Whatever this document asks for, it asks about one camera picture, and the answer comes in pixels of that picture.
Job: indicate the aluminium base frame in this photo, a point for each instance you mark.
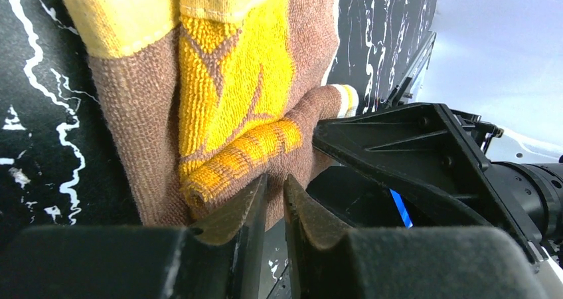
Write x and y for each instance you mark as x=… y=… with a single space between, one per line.
x=406 y=91

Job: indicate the brown and yellow cloth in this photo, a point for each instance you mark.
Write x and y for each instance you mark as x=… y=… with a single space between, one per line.
x=203 y=96

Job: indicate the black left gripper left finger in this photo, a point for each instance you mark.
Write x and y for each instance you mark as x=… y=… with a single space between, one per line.
x=216 y=257

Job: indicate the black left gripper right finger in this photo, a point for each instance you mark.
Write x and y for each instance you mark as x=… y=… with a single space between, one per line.
x=329 y=259

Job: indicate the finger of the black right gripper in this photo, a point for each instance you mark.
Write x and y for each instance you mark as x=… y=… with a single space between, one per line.
x=353 y=199

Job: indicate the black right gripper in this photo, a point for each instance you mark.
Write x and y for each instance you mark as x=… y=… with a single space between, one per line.
x=455 y=168

